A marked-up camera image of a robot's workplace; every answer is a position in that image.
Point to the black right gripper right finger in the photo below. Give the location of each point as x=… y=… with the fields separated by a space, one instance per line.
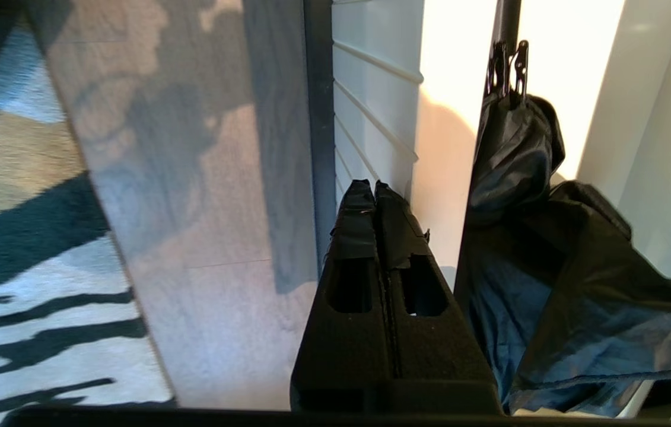
x=430 y=344

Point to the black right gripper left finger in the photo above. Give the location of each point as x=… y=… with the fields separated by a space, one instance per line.
x=347 y=344

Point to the black folding umbrella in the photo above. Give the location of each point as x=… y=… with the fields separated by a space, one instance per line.
x=549 y=267

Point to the white fluted drawer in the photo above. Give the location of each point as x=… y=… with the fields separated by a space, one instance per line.
x=377 y=89

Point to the grey white patterned rug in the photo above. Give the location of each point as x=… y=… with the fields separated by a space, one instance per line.
x=26 y=249

